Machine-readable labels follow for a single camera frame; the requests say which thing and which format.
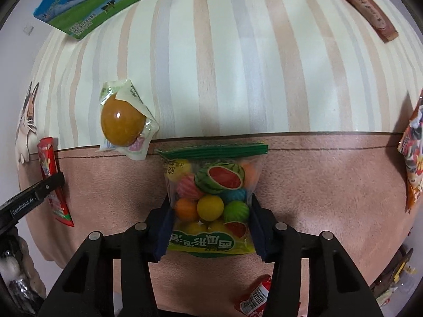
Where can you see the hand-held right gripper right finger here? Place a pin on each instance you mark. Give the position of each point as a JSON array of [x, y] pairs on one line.
[[257, 234]]

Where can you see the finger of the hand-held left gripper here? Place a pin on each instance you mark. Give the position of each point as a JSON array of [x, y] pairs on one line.
[[51, 185]]

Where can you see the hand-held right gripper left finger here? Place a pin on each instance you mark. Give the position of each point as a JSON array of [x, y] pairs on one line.
[[162, 234]]

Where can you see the green candy ball bag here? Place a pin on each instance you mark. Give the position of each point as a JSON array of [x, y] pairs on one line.
[[211, 204]]

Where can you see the printed cardboard box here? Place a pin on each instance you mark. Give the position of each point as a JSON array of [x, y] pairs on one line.
[[82, 3]]

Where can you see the red triangle snack packet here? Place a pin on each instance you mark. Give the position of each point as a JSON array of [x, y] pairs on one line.
[[254, 299]]

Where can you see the packaged brown egg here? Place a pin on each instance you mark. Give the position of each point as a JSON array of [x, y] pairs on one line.
[[122, 122]]

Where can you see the yellow paper clutter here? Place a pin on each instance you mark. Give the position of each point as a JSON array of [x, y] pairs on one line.
[[401, 267]]

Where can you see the cat print blanket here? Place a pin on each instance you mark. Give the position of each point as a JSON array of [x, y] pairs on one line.
[[264, 72]]

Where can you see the red white panda packet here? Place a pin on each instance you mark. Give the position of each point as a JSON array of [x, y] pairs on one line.
[[413, 158]]

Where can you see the brown snack packet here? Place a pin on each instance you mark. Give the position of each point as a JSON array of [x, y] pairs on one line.
[[363, 6]]

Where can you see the white wall socket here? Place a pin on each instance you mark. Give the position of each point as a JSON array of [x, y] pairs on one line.
[[28, 29]]

